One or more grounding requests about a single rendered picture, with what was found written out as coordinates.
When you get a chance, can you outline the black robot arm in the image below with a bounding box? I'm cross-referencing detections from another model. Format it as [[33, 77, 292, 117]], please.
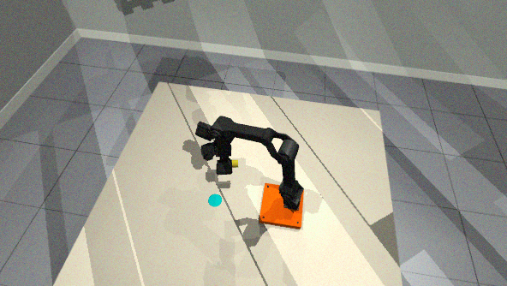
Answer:
[[195, 116, 304, 211]]

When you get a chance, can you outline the cyan circle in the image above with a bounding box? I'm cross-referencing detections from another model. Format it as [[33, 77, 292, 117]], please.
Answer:
[[208, 194, 222, 207]]

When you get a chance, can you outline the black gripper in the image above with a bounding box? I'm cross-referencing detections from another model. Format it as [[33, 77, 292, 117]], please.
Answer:
[[216, 145, 232, 175]]

